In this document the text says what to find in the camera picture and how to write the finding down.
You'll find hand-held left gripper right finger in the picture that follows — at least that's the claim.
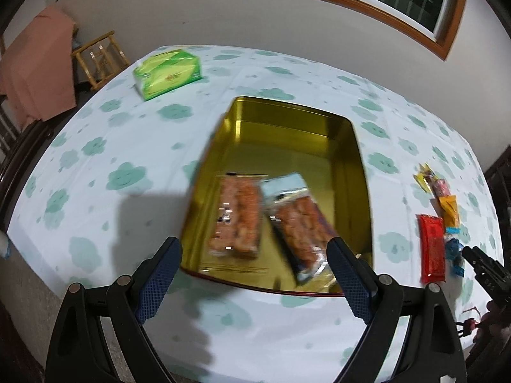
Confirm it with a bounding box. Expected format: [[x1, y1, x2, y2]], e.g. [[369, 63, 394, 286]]
[[326, 236, 468, 383]]

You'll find dark wooden furniture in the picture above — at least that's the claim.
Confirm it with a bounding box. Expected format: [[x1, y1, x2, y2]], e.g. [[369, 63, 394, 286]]
[[0, 100, 57, 228]]

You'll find blue-topped packet of orange snacks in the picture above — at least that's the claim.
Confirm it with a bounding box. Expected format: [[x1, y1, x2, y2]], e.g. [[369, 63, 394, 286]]
[[260, 173, 346, 286]]

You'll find pink cloth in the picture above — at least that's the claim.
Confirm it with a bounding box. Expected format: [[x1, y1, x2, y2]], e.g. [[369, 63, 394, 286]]
[[0, 5, 77, 128]]

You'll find pink patterned snack packet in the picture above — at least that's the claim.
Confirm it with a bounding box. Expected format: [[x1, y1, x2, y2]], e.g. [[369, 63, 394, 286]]
[[429, 176, 450, 198]]

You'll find clear bag of orange snacks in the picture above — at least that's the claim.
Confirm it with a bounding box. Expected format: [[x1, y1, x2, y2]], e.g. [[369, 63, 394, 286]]
[[208, 173, 264, 259]]

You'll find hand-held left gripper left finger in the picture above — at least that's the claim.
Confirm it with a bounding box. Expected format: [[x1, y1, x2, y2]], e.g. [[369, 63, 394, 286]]
[[44, 236, 183, 383]]

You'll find green tissue pack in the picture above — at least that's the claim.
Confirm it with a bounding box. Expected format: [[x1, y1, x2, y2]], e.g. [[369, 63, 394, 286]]
[[133, 49, 203, 101]]

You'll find gold and maroon tin box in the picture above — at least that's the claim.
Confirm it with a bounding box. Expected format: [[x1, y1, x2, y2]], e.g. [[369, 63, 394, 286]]
[[179, 96, 374, 298]]

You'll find red snack packet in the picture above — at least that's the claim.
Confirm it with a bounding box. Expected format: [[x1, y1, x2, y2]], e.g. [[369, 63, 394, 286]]
[[417, 213, 446, 284]]

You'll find orange snack packet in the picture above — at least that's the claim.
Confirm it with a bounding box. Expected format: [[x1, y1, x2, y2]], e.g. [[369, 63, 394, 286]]
[[435, 195, 460, 228]]

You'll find yellow candy packet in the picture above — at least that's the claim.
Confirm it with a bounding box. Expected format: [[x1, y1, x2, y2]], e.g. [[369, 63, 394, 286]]
[[413, 163, 436, 190]]

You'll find bamboo stool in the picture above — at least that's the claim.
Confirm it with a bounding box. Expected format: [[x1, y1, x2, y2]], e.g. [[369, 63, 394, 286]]
[[71, 31, 130, 91]]

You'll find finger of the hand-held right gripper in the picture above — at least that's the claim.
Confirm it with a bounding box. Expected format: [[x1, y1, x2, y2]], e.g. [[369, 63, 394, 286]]
[[461, 244, 511, 300], [455, 316, 482, 336]]

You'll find dark wooden chair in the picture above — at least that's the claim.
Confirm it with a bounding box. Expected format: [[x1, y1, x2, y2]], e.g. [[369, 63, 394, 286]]
[[485, 155, 511, 228]]

